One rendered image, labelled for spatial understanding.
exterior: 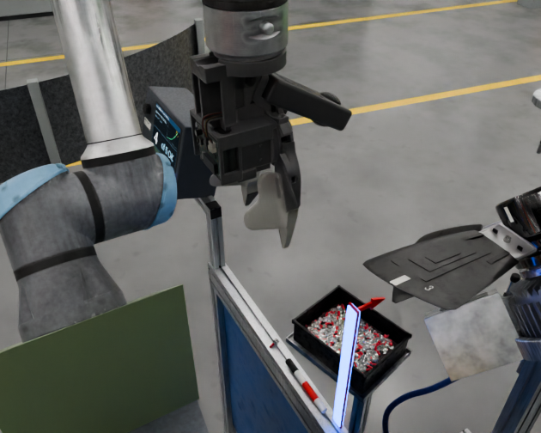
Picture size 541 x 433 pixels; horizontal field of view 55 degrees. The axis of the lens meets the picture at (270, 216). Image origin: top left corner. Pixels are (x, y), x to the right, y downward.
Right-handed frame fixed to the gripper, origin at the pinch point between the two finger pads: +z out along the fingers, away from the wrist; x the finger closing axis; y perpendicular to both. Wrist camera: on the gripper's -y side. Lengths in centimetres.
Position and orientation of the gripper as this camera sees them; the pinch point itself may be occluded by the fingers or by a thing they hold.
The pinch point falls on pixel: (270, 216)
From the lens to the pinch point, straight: 60.6
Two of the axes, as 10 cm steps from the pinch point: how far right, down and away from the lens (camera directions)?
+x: 4.8, 5.2, -7.0
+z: 0.1, 8.0, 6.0
